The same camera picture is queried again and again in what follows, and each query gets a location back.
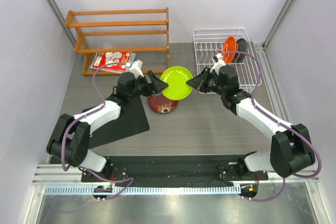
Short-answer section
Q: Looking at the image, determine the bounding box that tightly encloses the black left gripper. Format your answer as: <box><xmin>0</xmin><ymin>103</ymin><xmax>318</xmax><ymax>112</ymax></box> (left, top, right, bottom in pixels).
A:
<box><xmin>128</xmin><ymin>71</ymin><xmax>167</xmax><ymax>101</ymax></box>

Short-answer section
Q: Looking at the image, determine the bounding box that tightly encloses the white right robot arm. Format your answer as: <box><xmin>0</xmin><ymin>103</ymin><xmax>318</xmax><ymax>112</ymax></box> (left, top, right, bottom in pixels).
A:
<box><xmin>186</xmin><ymin>66</ymin><xmax>316</xmax><ymax>179</ymax></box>

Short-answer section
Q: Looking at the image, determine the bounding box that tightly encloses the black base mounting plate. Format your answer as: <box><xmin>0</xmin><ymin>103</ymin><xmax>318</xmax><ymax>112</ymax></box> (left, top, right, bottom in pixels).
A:
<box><xmin>80</xmin><ymin>155</ymin><xmax>270</xmax><ymax>184</ymax></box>

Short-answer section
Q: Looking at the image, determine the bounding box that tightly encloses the perforated aluminium front rail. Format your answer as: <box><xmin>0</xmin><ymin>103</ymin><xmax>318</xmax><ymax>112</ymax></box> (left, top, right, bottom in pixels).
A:
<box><xmin>44</xmin><ymin>184</ymin><xmax>241</xmax><ymax>196</ymax></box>

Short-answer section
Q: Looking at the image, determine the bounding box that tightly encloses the orange wooden shelf rack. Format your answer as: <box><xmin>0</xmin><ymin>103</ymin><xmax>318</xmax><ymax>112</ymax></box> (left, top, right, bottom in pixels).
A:
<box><xmin>65</xmin><ymin>7</ymin><xmax>171</xmax><ymax>76</ymax></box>

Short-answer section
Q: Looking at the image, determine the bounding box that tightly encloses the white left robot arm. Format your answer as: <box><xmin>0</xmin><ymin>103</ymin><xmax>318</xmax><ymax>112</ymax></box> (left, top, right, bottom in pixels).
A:
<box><xmin>46</xmin><ymin>71</ymin><xmax>169</xmax><ymax>182</ymax></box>

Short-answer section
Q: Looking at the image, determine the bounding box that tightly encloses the black clipboard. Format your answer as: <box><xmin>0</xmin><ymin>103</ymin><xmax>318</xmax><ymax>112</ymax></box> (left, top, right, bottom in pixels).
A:
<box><xmin>73</xmin><ymin>97</ymin><xmax>150</xmax><ymax>149</ymax></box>

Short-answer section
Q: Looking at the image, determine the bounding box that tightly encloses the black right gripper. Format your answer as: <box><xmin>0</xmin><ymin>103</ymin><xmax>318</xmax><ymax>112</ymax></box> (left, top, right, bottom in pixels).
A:
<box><xmin>187</xmin><ymin>67</ymin><xmax>226</xmax><ymax>96</ymax></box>

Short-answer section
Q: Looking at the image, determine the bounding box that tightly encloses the red and white booklet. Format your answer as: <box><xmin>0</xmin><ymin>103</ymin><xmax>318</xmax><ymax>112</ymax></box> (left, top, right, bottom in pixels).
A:
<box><xmin>90</xmin><ymin>51</ymin><xmax>137</xmax><ymax>73</ymax></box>

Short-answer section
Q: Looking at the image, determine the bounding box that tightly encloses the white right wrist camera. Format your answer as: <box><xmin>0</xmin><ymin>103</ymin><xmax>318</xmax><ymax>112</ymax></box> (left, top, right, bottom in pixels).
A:
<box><xmin>210</xmin><ymin>53</ymin><xmax>226</xmax><ymax>74</ymax></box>

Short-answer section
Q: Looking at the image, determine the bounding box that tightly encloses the orange plate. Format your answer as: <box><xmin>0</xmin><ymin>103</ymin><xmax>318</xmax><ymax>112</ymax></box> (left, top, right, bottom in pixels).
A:
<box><xmin>222</xmin><ymin>36</ymin><xmax>237</xmax><ymax>63</ymax></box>

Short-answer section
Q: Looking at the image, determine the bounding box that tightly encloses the white wire dish rack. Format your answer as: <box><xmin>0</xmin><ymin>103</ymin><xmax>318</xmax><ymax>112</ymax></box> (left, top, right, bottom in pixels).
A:
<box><xmin>193</xmin><ymin>27</ymin><xmax>259</xmax><ymax>93</ymax></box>

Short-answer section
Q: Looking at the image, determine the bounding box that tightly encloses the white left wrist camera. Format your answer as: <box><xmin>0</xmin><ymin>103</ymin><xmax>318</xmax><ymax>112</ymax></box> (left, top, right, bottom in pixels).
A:
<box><xmin>126</xmin><ymin>60</ymin><xmax>144</xmax><ymax>78</ymax></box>

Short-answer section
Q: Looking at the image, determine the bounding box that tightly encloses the lime green plate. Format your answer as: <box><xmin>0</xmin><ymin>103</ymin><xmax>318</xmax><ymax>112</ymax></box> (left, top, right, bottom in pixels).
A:
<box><xmin>160</xmin><ymin>66</ymin><xmax>193</xmax><ymax>101</ymax></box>

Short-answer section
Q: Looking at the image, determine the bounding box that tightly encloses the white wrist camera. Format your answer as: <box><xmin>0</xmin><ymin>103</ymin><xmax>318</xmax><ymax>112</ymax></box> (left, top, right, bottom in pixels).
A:
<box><xmin>210</xmin><ymin>53</ymin><xmax>226</xmax><ymax>74</ymax></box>
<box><xmin>126</xmin><ymin>60</ymin><xmax>144</xmax><ymax>78</ymax></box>

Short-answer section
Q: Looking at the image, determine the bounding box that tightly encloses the dark teal plate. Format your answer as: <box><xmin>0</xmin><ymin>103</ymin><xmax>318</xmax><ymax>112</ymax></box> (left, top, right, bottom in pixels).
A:
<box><xmin>233</xmin><ymin>38</ymin><xmax>247</xmax><ymax>63</ymax></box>

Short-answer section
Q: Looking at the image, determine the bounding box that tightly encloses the red floral plate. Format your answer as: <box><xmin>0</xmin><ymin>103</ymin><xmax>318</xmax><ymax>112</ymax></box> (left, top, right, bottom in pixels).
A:
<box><xmin>147</xmin><ymin>93</ymin><xmax>179</xmax><ymax>114</ymax></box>

